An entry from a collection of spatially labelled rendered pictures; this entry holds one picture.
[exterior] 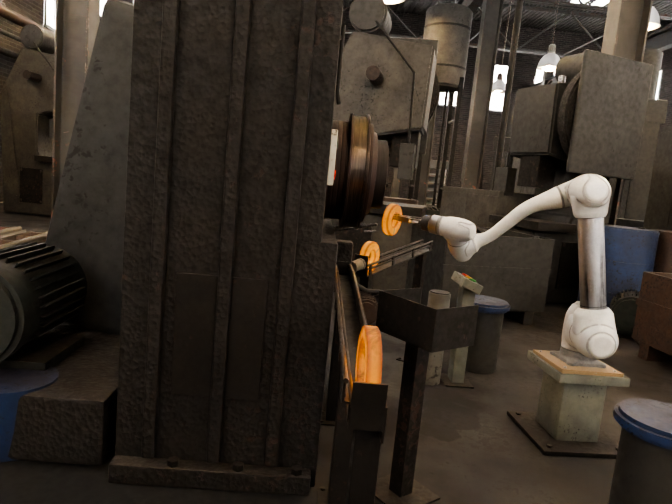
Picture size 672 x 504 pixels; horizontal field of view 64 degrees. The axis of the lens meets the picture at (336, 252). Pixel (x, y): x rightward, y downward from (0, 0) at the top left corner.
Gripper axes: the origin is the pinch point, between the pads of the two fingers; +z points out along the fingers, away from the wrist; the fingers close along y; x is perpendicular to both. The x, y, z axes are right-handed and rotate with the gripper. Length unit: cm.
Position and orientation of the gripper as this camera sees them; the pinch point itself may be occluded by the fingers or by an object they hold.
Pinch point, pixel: (392, 216)
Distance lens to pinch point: 268.3
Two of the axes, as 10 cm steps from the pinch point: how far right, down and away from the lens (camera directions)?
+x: 1.4, -9.8, -1.7
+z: -8.3, -2.1, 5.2
